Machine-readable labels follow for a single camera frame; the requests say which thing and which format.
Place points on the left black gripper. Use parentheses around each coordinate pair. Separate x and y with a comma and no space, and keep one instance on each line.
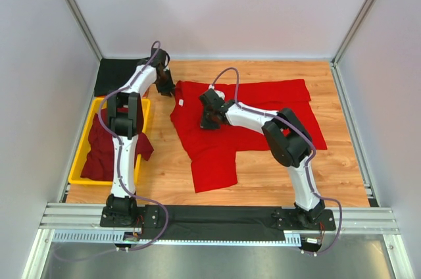
(165,85)

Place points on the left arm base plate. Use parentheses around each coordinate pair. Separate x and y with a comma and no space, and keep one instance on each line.
(148,216)

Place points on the aluminium corner post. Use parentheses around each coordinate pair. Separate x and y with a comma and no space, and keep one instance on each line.
(80,19)
(352,31)

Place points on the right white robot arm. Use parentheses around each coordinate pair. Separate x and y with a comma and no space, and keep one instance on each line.
(288,140)

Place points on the yellow plastic bin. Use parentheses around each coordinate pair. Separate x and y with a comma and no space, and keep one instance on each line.
(84,147)

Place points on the right aluminium corner post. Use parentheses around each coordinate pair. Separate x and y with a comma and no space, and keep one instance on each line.
(352,31)

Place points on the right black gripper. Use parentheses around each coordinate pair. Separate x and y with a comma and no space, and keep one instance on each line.
(208,119)

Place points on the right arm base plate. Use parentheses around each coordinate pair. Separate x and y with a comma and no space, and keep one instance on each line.
(297,219)

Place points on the left aluminium corner post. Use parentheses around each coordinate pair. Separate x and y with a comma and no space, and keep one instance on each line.
(80,19)

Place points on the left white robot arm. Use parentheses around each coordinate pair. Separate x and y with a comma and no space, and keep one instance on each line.
(125,124)

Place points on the folded black t shirt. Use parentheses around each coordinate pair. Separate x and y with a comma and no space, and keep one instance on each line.
(114,73)

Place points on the slotted grey cable duct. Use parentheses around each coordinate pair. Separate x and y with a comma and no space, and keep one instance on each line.
(120,237)

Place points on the black cloth strip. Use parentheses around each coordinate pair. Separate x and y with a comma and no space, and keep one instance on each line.
(223,223)

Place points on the aluminium front rail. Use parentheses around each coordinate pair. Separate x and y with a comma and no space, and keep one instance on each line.
(355,220)

